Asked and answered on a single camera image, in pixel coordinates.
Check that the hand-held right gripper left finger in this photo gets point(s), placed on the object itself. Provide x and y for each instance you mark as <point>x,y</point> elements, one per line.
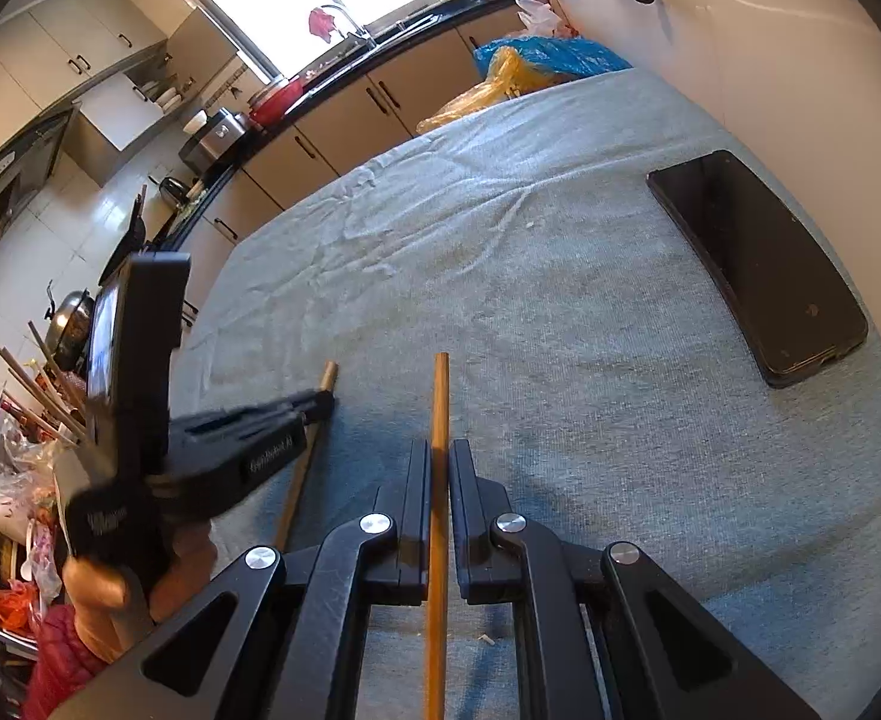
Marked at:
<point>419,510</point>

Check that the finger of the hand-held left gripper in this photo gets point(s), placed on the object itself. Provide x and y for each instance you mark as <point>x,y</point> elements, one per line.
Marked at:
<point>309,406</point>

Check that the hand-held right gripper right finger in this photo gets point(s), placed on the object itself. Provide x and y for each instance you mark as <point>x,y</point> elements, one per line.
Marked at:
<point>461,510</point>

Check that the dark grey utensil holder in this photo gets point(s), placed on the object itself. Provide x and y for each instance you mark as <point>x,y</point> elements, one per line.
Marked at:
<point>65,472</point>

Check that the row of wooden chopsticks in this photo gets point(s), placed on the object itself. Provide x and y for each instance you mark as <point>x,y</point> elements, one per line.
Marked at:
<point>39,390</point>

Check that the pale wooden chopstick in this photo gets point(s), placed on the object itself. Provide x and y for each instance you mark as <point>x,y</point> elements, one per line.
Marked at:
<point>32,420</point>

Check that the person's left hand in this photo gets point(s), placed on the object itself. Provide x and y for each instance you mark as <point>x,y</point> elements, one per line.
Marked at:
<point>103,607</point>

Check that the steel pot with lid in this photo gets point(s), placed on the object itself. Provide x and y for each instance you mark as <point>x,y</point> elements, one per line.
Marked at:
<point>73,322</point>

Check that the black frying pan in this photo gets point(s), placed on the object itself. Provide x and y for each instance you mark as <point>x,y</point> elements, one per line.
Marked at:
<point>129,255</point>

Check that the white plastic bags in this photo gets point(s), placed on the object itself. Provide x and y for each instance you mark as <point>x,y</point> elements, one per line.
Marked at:
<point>13,502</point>

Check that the blue-grey tablecloth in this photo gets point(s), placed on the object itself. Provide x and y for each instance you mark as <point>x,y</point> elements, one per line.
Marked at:
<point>523,315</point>

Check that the steel kettle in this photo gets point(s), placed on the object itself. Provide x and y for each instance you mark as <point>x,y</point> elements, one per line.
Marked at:
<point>178,189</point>

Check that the orange plastic bag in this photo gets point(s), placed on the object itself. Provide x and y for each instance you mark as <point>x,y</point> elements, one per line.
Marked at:
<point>9,607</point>

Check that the range hood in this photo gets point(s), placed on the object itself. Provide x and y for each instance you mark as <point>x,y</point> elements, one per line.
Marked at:
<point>5,187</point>

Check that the silver rice cooker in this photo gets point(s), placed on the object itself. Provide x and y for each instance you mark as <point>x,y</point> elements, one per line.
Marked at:
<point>215,142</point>

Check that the beige lower kitchen cabinets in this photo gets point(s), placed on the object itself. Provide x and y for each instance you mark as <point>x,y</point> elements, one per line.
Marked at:
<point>350,127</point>

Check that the beige kitchen cabinets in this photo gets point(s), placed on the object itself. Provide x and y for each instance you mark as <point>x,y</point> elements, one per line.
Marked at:
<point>350,127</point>
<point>50,45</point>

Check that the white cup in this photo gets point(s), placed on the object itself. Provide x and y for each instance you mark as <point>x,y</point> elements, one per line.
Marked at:
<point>194,124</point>

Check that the red basin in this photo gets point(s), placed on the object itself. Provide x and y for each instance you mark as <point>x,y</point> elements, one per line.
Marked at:
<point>275,105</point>

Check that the yellow plastic bag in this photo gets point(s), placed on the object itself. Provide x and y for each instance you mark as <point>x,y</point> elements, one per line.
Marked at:
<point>478,101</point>

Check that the black kitchen countertop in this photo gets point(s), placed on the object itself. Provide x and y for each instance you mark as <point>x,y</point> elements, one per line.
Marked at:
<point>380,52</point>

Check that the beige upper kitchen cabinets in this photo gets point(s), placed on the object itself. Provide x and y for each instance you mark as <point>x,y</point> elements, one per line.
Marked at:
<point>50,45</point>

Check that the kitchen faucet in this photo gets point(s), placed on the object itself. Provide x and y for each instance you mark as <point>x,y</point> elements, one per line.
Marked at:
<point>358,26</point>

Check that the pink cloth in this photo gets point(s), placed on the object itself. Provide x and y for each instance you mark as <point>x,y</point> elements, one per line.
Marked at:
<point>324,22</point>

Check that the black smartphone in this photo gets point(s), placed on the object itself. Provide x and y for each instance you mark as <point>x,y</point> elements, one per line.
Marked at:
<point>755,262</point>

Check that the blue plastic bag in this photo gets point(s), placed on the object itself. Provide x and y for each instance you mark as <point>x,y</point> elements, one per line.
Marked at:
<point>560,52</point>

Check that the pale plastic bag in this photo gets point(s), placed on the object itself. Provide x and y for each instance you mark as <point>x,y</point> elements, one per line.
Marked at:
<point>538,15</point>

